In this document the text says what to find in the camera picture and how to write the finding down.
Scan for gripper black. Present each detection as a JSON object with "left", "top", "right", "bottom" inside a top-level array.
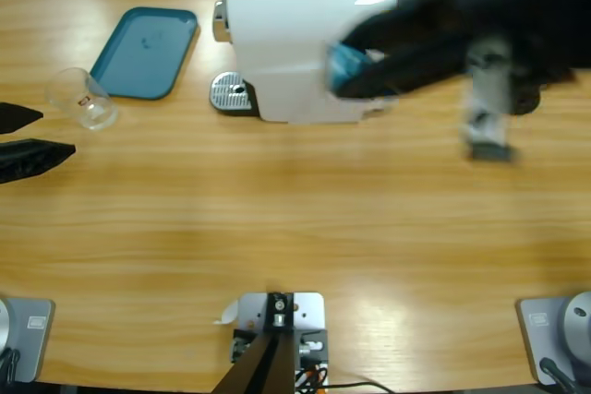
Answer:
[{"left": 335, "top": 0, "right": 591, "bottom": 163}]

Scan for teal plastic tray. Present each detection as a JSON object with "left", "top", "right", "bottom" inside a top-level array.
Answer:
[{"left": 89, "top": 6, "right": 200, "bottom": 101}]

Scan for blue coffee capsule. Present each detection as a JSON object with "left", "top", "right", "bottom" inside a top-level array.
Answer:
[{"left": 326, "top": 41, "right": 373, "bottom": 91}]

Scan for metal grill drip tray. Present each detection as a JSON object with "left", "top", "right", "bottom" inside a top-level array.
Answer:
[{"left": 210, "top": 70, "right": 259, "bottom": 117}]

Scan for orange wires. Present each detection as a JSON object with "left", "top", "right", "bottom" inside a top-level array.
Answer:
[{"left": 295, "top": 363, "right": 330, "bottom": 388}]

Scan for clear drinking glass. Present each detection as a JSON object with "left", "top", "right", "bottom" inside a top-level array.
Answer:
[{"left": 44, "top": 67, "right": 119, "bottom": 131}]

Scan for black cable under mount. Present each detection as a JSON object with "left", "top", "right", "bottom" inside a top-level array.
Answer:
[{"left": 322, "top": 380, "right": 393, "bottom": 394}]

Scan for dark camera post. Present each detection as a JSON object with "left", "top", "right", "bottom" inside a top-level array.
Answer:
[{"left": 214, "top": 292, "right": 296, "bottom": 394}]

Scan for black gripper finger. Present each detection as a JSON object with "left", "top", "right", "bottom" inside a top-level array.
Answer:
[
  {"left": 0, "top": 101, "right": 45, "bottom": 135},
  {"left": 0, "top": 137, "right": 78, "bottom": 185}
]

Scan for clear water tank dark lid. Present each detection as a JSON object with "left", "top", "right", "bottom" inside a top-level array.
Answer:
[{"left": 363, "top": 89, "right": 403, "bottom": 119}]

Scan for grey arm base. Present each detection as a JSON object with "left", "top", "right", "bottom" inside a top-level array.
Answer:
[
  {"left": 515, "top": 291, "right": 591, "bottom": 386},
  {"left": 0, "top": 296, "right": 56, "bottom": 384}
]

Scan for white capsule coffee machine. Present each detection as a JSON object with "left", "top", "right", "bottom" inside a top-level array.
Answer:
[{"left": 211, "top": 0, "right": 399, "bottom": 126}]

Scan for white paper tab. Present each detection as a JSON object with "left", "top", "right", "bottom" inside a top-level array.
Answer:
[{"left": 211, "top": 299, "right": 240, "bottom": 326}]

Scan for black base cable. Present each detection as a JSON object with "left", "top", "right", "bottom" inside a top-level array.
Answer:
[
  {"left": 0, "top": 347, "right": 22, "bottom": 384},
  {"left": 538, "top": 356, "right": 581, "bottom": 394}
]

